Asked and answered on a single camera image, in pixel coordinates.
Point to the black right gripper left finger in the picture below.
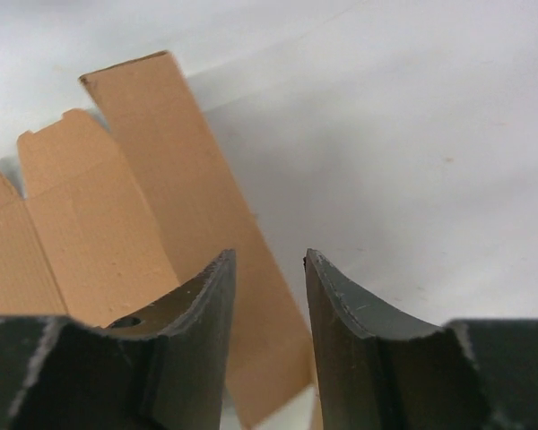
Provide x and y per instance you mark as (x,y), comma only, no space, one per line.
(161,367)

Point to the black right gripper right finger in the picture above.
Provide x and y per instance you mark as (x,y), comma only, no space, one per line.
(381,368)

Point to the brown cardboard box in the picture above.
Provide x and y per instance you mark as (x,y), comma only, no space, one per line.
(116,213)

